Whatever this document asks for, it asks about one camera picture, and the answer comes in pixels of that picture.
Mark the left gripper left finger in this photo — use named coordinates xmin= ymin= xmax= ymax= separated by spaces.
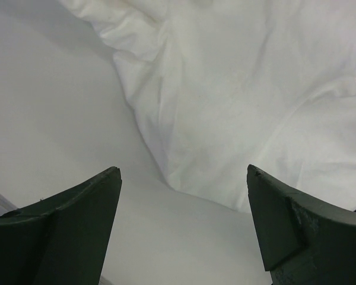
xmin=0 ymin=167 xmax=122 ymax=284

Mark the white t shirt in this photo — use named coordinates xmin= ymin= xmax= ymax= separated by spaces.
xmin=62 ymin=1 xmax=356 ymax=212

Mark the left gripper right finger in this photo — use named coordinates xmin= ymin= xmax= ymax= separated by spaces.
xmin=247 ymin=165 xmax=356 ymax=284

